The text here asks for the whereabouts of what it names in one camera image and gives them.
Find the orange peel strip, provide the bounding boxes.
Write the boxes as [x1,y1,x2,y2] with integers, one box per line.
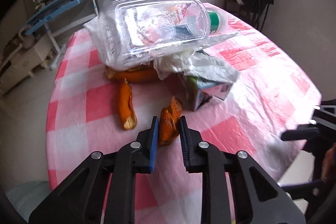
[117,79,137,130]
[158,96,183,146]

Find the milk carton with cartoon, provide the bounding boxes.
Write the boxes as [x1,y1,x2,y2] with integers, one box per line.
[182,76,233,111]

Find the orange peel pile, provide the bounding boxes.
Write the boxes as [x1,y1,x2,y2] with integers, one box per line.
[105,63,159,84]

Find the white plastic bag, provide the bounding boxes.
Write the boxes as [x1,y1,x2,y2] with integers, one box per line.
[150,32,240,84]

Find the clear plastic bottle green label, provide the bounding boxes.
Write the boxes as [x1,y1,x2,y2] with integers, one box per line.
[90,0,232,71]

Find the person's right hand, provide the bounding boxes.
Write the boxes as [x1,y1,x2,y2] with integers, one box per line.
[321,143,336,181]

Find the pink checkered tablecloth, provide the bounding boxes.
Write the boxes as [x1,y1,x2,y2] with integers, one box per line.
[45,2,322,224]

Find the light green sofa chair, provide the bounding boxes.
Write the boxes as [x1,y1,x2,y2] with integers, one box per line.
[5,181,51,222]

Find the blue study desk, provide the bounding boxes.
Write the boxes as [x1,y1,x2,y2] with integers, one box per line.
[25,0,98,71]

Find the cream tv cabinet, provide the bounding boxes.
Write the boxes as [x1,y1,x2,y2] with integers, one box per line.
[1,35,53,95]

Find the pink kettlebell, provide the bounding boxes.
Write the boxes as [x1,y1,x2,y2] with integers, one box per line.
[18,25,35,50]

